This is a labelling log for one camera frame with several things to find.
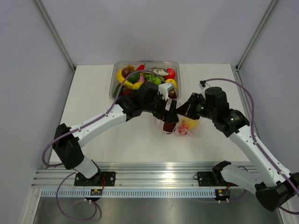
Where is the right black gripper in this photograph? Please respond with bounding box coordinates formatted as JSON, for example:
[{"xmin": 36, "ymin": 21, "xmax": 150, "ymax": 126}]
[{"xmin": 176, "ymin": 93, "xmax": 217, "ymax": 120}]

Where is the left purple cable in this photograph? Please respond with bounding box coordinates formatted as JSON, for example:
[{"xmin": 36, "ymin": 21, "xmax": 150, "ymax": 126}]
[{"xmin": 41, "ymin": 69, "xmax": 164, "ymax": 221}]

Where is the red toy pear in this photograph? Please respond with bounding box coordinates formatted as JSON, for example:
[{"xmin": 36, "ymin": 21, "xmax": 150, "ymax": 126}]
[{"xmin": 178, "ymin": 123, "xmax": 189, "ymax": 135}]

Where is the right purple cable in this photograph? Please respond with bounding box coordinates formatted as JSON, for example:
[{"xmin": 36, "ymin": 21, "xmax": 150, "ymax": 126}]
[{"xmin": 191, "ymin": 78, "xmax": 299, "ymax": 215}]

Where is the white slotted cable duct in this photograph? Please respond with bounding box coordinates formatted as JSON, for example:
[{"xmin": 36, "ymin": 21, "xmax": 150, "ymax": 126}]
[{"xmin": 41, "ymin": 189, "xmax": 216, "ymax": 198}]

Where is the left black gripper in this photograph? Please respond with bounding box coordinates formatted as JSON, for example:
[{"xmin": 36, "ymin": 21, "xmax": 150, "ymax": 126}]
[{"xmin": 142, "ymin": 92, "xmax": 178, "ymax": 124}]

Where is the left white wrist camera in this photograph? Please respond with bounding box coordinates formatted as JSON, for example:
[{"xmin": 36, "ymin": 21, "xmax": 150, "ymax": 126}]
[{"xmin": 158, "ymin": 82, "xmax": 175, "ymax": 101}]

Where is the purple cable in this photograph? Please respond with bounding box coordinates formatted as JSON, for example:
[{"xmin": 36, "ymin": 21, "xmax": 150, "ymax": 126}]
[
  {"xmin": 41, "ymin": 69, "xmax": 164, "ymax": 221},
  {"xmin": 191, "ymin": 78, "xmax": 299, "ymax": 215}
]

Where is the grey toy fish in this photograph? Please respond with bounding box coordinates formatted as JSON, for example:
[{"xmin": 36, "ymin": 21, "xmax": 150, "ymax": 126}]
[{"xmin": 148, "ymin": 67, "xmax": 169, "ymax": 77}]

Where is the clear plastic food container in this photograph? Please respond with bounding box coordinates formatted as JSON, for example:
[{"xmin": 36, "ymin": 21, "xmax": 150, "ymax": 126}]
[{"xmin": 109, "ymin": 61, "xmax": 181, "ymax": 99}]

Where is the aluminium mounting rail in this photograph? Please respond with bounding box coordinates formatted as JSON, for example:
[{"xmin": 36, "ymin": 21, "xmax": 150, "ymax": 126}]
[{"xmin": 31, "ymin": 162, "xmax": 262, "ymax": 189}]

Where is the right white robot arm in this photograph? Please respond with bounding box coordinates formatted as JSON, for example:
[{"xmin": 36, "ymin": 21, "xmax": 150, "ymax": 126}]
[{"xmin": 176, "ymin": 87, "xmax": 299, "ymax": 211}]

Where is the red toy tomato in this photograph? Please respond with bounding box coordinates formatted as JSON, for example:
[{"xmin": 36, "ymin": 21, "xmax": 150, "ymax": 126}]
[{"xmin": 164, "ymin": 68, "xmax": 176, "ymax": 80}]

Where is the dark green toy avocado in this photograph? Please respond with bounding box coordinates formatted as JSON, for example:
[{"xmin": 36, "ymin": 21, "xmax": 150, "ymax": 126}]
[{"xmin": 127, "ymin": 73, "xmax": 140, "ymax": 84}]

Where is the dark red toy apple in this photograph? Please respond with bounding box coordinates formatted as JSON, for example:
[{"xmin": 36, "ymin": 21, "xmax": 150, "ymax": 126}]
[
  {"xmin": 168, "ymin": 91, "xmax": 177, "ymax": 99},
  {"xmin": 163, "ymin": 123, "xmax": 176, "ymax": 133}
]

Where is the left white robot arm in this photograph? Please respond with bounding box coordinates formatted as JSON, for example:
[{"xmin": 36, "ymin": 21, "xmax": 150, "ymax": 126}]
[{"xmin": 52, "ymin": 82, "xmax": 178, "ymax": 186}]

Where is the yellow toy banana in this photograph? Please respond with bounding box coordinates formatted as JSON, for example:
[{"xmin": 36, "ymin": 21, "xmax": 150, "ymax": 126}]
[{"xmin": 117, "ymin": 68, "xmax": 133, "ymax": 89}]

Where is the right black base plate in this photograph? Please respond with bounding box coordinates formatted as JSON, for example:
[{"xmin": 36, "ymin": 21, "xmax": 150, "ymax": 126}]
[{"xmin": 193, "ymin": 171, "xmax": 237, "ymax": 187}]

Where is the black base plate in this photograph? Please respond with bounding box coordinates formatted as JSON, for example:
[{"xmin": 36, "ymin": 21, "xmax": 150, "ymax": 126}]
[
  {"xmin": 74, "ymin": 171, "xmax": 116, "ymax": 187},
  {"xmin": 193, "ymin": 171, "xmax": 237, "ymax": 187}
]

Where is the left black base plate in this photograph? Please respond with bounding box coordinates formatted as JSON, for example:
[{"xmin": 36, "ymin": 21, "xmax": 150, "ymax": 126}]
[{"xmin": 74, "ymin": 171, "xmax": 116, "ymax": 187}]

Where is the clear zip top bag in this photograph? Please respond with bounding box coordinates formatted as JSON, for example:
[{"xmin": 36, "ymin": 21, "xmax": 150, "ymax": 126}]
[{"xmin": 154, "ymin": 114, "xmax": 202, "ymax": 138}]

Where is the orange toy citrus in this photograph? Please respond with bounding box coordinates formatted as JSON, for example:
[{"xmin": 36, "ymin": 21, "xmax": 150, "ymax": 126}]
[{"xmin": 165, "ymin": 78, "xmax": 177, "ymax": 89}]

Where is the yellow toy bell pepper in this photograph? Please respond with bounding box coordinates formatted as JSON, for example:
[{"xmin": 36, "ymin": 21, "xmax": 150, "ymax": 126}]
[{"xmin": 187, "ymin": 119, "xmax": 200, "ymax": 130}]

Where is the red toy chili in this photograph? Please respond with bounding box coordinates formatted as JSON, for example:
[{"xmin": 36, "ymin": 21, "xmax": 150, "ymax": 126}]
[{"xmin": 136, "ymin": 64, "xmax": 146, "ymax": 71}]

